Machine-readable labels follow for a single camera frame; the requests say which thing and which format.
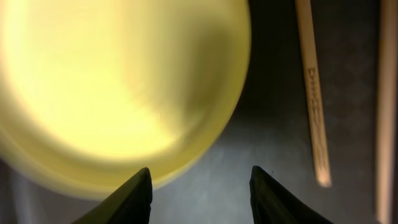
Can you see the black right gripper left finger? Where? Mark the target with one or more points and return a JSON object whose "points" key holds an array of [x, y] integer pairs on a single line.
{"points": [[129, 204]]}

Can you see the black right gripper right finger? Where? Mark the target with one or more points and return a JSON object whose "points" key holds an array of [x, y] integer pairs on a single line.
{"points": [[272, 203]]}

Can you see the yellow plastic plate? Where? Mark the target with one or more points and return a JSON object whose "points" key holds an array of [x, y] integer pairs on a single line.
{"points": [[93, 91]]}

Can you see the wooden chopstick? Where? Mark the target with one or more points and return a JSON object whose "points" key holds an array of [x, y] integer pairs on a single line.
{"points": [[386, 110], [313, 93]]}

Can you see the dark brown serving tray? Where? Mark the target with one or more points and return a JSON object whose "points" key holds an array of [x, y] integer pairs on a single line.
{"points": [[268, 128]]}

